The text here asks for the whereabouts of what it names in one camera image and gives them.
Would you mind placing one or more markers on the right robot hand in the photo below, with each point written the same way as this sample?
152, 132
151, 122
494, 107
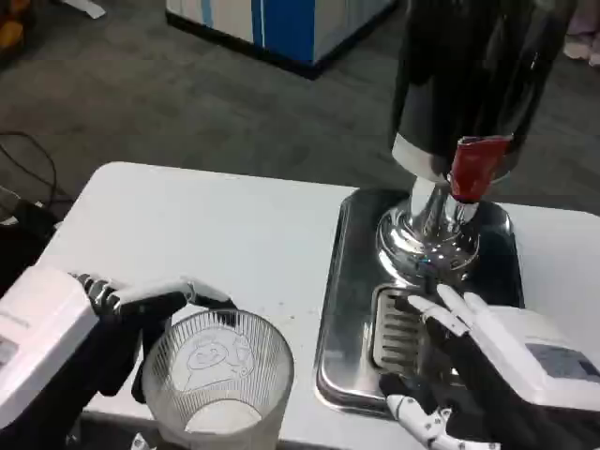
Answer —
515, 347

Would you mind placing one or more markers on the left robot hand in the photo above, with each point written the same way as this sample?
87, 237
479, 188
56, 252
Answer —
42, 328

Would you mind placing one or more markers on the clear ribbed glass cup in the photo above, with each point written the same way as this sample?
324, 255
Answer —
215, 370

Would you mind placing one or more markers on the black bag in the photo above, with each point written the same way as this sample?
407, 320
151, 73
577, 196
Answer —
19, 244

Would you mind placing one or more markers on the steel drip tray with grid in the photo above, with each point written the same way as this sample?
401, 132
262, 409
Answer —
394, 337

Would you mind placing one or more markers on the steel serving tray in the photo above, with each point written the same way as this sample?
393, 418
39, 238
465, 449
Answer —
351, 281

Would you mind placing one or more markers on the black drink dispenser, chrome foot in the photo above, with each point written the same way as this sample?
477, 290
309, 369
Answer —
469, 70

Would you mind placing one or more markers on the orange object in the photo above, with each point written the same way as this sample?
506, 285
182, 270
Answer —
9, 23

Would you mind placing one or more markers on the person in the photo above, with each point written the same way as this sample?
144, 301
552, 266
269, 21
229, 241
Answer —
583, 33

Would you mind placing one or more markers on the white paper sheet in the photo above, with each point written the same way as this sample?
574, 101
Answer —
91, 8

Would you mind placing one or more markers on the blue and white cabinet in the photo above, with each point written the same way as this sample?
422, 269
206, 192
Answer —
290, 28

